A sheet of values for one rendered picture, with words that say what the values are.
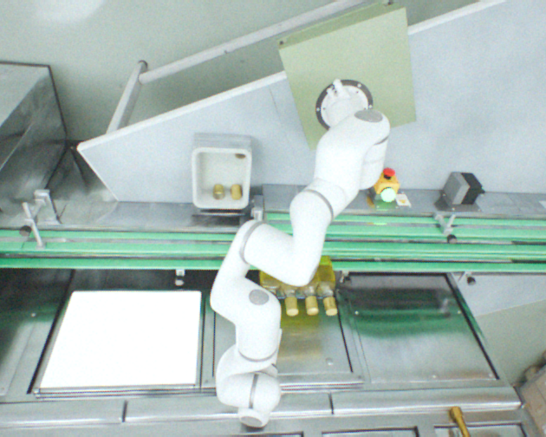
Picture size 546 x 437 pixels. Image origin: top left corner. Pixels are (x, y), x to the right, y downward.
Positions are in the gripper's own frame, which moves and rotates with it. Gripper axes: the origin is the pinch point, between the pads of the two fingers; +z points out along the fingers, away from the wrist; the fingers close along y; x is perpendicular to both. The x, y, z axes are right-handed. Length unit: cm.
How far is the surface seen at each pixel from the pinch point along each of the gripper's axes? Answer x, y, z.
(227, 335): 12.6, -13.1, -0.3
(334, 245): -14.4, 6.8, 28.2
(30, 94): 108, 18, 61
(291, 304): -4.2, 1.6, 5.3
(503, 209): -69, 17, 53
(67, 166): 104, -17, 66
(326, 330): -17.2, -12.2, 9.0
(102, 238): 57, 3, 13
